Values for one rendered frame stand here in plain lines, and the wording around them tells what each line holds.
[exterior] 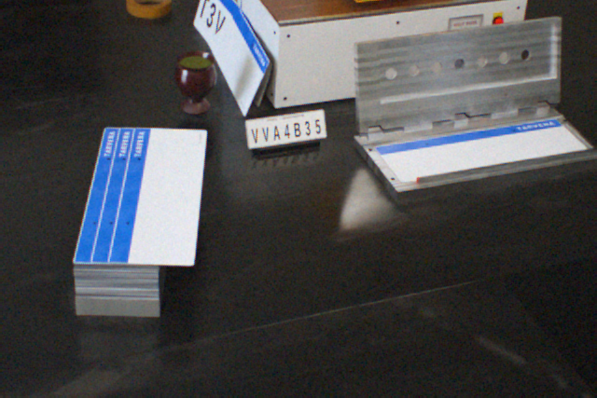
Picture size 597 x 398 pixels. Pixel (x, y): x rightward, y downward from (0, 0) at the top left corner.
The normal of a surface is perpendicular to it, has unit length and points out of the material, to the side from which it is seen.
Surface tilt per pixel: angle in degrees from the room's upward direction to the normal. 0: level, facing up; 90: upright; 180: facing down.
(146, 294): 90
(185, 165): 0
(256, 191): 0
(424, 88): 74
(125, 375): 0
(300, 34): 90
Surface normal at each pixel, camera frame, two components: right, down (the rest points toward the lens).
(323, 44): 0.35, 0.52
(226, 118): 0.05, -0.84
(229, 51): -0.88, -0.19
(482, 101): 0.35, 0.27
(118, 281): 0.02, 0.55
